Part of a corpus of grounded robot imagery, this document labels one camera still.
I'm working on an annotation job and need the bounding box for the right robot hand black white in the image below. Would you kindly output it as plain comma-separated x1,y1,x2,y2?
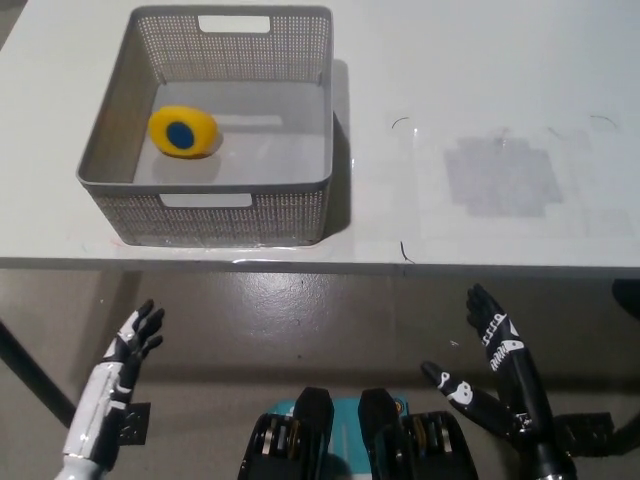
421,283,577,470

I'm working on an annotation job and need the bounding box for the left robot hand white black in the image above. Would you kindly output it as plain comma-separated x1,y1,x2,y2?
62,298,166,472

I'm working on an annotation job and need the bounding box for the yellow duck toy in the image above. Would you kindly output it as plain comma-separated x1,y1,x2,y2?
148,104,220,160

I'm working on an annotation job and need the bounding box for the black table foot plate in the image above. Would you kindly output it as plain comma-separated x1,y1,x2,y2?
552,412,617,457
118,401,152,446

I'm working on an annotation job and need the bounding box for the black round object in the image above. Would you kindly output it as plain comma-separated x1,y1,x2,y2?
611,278,640,318

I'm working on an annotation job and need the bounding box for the grey perforated plastic basket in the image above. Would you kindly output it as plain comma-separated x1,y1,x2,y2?
75,4,335,247

